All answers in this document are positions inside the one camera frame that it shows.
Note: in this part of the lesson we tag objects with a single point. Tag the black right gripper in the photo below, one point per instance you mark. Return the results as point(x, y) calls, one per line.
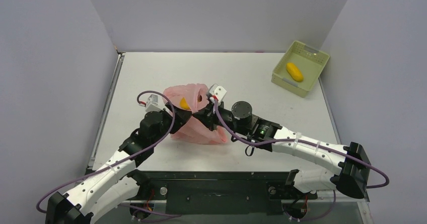
point(208, 113)

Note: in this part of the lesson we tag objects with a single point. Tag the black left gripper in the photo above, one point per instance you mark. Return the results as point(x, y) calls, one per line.
point(181, 118)

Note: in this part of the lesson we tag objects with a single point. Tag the pink plastic bag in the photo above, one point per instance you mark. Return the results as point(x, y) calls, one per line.
point(194, 131)

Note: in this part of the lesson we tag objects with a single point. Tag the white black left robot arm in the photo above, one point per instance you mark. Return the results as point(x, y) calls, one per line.
point(118, 179)

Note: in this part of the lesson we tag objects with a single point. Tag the yellow fake fruit in basket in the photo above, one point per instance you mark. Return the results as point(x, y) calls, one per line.
point(294, 72)

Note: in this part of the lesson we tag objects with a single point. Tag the light green plastic basket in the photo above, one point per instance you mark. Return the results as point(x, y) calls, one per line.
point(310, 62)

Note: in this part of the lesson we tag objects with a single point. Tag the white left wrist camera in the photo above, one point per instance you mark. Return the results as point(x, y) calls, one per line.
point(152, 104)

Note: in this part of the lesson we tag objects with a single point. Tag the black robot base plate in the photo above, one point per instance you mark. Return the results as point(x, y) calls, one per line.
point(220, 192)

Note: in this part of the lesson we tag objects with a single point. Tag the aluminium frame rail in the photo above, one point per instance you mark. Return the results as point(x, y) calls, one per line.
point(299, 213)

